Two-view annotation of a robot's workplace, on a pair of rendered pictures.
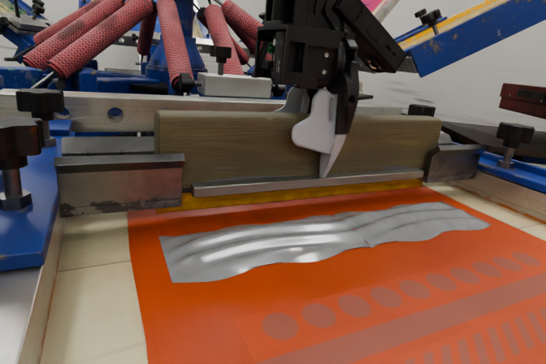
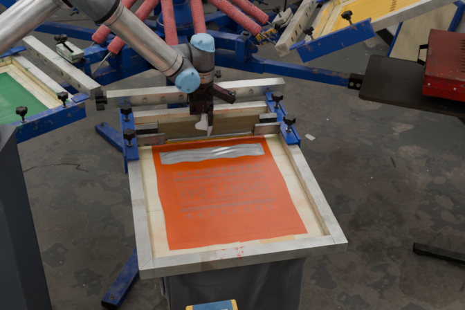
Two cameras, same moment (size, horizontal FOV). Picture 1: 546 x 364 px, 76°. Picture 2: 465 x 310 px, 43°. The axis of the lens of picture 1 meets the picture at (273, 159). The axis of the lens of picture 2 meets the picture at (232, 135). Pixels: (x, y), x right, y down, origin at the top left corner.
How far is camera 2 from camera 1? 174 cm
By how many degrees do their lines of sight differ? 22
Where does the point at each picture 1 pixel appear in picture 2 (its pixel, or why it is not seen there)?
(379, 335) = (198, 177)
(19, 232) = (133, 153)
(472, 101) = not seen: outside the picture
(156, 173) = (158, 137)
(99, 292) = (147, 165)
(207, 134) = (171, 126)
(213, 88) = not seen: hidden behind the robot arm
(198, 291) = (166, 166)
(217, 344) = (167, 175)
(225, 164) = (176, 133)
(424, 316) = (211, 175)
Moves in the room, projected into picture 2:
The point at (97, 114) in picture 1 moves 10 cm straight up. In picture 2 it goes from (138, 100) to (136, 77)
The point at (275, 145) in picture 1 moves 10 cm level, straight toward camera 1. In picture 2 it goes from (192, 127) to (182, 143)
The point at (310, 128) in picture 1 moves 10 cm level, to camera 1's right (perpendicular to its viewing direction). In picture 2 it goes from (201, 124) to (228, 129)
